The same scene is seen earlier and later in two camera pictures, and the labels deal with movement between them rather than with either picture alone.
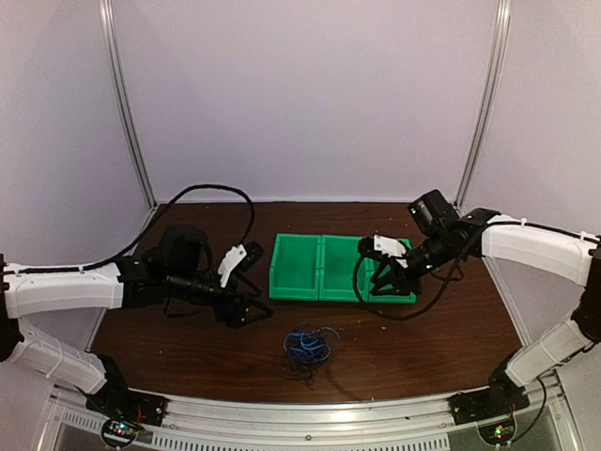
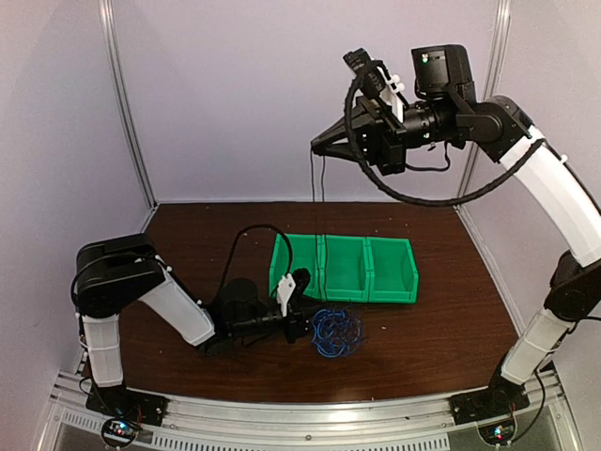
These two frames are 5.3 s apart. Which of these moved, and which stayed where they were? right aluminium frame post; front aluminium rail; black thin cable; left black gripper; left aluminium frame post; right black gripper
Moved: black thin cable; left black gripper; right black gripper
Stayed: right aluminium frame post; left aluminium frame post; front aluminium rail
